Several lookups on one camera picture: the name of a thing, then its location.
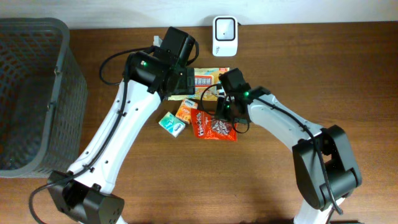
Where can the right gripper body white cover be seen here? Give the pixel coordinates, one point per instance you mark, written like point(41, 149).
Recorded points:
point(226, 107)

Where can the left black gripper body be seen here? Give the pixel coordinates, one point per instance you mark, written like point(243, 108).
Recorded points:
point(182, 83)

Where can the beige wet wipes pack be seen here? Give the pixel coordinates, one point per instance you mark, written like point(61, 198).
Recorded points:
point(197, 80)

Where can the red snack bag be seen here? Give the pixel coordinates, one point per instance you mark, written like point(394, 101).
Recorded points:
point(207, 127)

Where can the small orange packet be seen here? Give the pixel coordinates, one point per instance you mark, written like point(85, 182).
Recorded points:
point(184, 111)

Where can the small green tissue pack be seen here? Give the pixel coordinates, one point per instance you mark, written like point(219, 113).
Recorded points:
point(172, 124)

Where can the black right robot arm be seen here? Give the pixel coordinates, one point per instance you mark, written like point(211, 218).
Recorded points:
point(326, 170)

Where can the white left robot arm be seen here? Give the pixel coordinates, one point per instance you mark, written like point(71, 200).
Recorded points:
point(150, 75)

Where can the white barcode scanner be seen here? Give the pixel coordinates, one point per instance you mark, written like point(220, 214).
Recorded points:
point(225, 36)

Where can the grey plastic mesh basket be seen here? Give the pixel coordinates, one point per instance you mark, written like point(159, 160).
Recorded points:
point(43, 98)

